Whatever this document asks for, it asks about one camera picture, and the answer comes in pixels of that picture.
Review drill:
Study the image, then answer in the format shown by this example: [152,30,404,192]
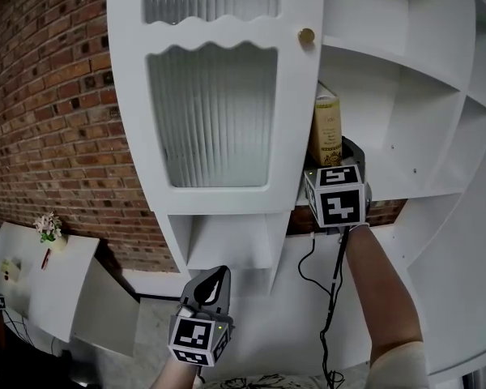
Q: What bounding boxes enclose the person's right forearm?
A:
[343,222,429,389]

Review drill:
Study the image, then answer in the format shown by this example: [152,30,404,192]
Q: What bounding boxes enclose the white ribbed glass cabinet door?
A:
[106,0,326,216]

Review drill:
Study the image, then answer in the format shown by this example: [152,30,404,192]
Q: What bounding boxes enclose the potted pink flowers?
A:
[32,212,69,254]

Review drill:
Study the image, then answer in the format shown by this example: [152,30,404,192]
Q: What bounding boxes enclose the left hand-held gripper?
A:
[168,265,237,368]

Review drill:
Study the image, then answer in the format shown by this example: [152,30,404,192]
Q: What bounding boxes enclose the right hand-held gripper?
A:
[304,136,374,235]

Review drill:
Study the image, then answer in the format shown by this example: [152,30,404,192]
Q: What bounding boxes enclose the person's own clothing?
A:
[200,372,315,389]

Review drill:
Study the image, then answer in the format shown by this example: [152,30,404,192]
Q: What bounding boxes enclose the small white table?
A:
[0,220,141,357]

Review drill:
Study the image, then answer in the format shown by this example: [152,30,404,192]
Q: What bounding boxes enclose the yellow carton box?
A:
[306,80,344,168]

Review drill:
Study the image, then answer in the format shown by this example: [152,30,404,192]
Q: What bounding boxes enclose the thin black cable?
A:
[297,231,334,304]

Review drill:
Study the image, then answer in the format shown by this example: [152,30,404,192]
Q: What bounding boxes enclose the white shelf cabinet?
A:
[104,0,486,389]

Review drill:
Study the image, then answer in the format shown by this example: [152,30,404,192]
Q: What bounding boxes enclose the person's left forearm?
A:
[148,356,200,389]

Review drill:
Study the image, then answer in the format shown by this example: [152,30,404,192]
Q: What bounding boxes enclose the thick black cable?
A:
[318,228,350,389]

